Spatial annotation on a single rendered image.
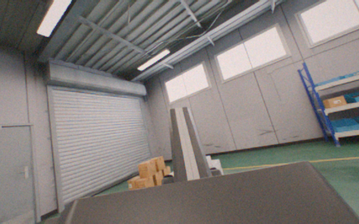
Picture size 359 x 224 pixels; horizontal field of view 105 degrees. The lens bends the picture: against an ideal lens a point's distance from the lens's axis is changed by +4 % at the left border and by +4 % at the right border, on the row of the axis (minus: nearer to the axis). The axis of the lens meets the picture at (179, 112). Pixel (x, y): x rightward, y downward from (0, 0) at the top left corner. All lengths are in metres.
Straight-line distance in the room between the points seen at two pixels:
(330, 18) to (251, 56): 1.87
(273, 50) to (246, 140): 2.83
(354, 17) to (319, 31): 0.61
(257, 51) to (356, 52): 2.10
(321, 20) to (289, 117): 2.61
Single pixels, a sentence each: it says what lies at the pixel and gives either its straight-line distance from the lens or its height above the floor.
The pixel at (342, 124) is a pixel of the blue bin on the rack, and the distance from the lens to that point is 5.01.
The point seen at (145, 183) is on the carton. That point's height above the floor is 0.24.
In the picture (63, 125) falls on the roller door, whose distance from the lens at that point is 4.76.
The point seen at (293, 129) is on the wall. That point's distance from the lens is 5.05.
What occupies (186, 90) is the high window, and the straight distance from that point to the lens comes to 5.67.
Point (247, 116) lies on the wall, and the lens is 5.00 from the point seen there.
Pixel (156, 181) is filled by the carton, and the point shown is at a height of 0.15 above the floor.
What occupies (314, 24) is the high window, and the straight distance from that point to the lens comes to 5.60.
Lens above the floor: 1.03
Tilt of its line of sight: 9 degrees up
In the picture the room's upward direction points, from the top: 14 degrees counter-clockwise
